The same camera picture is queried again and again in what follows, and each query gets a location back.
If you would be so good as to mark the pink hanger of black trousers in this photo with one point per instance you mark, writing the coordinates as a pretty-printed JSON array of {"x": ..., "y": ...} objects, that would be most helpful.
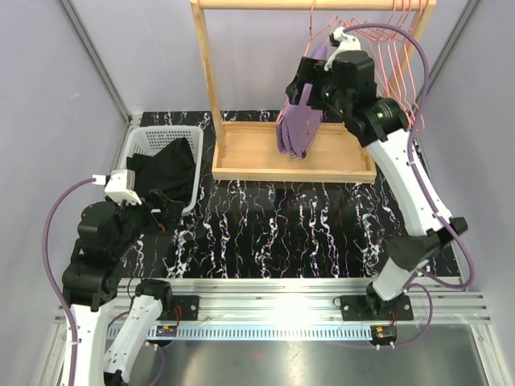
[{"x": 362, "y": 30}]

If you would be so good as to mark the black marble pattern mat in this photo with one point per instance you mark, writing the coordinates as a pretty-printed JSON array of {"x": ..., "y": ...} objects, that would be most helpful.
[{"x": 241, "y": 229}]

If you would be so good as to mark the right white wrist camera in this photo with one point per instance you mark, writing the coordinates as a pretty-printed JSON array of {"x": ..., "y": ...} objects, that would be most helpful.
[{"x": 342, "y": 42}]

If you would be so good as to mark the white plastic basket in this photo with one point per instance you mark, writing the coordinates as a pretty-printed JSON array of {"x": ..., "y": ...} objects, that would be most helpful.
[{"x": 152, "y": 139}]

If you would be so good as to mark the purple trousers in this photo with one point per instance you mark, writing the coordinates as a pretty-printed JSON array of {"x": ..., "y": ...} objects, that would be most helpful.
[{"x": 297, "y": 126}]

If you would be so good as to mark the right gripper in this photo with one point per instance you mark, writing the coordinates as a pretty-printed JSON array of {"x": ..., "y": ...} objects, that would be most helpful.
[{"x": 310, "y": 71}]

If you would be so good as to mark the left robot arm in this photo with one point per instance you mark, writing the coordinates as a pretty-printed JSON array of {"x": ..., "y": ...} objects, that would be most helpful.
[{"x": 106, "y": 233}]

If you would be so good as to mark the aluminium mounting rail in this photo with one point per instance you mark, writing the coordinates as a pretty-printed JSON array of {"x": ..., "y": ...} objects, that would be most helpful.
[{"x": 309, "y": 309}]

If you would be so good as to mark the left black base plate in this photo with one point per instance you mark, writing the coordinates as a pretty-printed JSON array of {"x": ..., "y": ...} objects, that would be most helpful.
[{"x": 177, "y": 307}]

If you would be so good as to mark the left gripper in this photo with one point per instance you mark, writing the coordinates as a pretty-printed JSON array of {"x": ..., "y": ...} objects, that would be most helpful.
[{"x": 170, "y": 210}]

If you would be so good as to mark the black trousers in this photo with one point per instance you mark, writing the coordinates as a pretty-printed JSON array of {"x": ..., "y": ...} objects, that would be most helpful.
[{"x": 171, "y": 171}]

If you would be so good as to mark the wooden clothes rack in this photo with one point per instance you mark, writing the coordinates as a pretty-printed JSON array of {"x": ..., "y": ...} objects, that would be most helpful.
[{"x": 248, "y": 150}]

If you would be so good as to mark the empty pink hanger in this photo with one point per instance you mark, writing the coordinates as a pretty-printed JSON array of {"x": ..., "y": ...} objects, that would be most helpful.
[
  {"x": 392, "y": 52},
  {"x": 413, "y": 20},
  {"x": 403, "y": 61}
]

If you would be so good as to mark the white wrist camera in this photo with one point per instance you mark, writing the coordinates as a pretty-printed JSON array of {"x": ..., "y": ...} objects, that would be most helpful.
[
  {"x": 119, "y": 187},
  {"x": 342, "y": 42}
]

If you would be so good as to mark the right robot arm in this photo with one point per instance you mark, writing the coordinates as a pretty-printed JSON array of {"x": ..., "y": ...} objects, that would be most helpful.
[{"x": 346, "y": 86}]

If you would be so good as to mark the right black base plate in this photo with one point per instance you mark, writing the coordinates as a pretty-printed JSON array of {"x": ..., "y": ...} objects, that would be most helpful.
[{"x": 354, "y": 307}]

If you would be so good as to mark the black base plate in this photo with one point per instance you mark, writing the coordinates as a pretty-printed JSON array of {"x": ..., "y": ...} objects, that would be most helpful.
[
  {"x": 177, "y": 307},
  {"x": 354, "y": 307}
]

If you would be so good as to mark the pink hanger holding purple trousers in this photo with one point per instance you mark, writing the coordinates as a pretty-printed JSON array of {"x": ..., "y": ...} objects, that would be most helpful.
[{"x": 312, "y": 36}]

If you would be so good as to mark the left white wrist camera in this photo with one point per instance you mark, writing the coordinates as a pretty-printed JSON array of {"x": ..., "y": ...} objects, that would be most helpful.
[{"x": 119, "y": 187}]

